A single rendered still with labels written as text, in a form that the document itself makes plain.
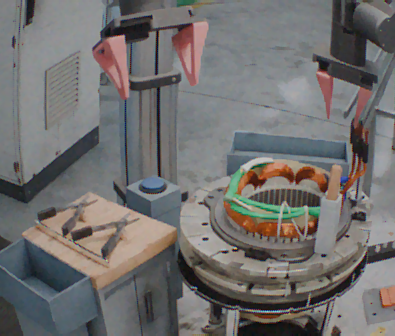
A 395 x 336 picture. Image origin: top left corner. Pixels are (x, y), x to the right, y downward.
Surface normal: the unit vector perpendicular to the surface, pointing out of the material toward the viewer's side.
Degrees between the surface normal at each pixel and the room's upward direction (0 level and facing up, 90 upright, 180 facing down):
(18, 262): 90
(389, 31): 94
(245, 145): 90
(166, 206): 90
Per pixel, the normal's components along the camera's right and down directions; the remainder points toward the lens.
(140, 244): 0.00, -0.90
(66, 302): 0.81, 0.26
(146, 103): 0.46, 0.39
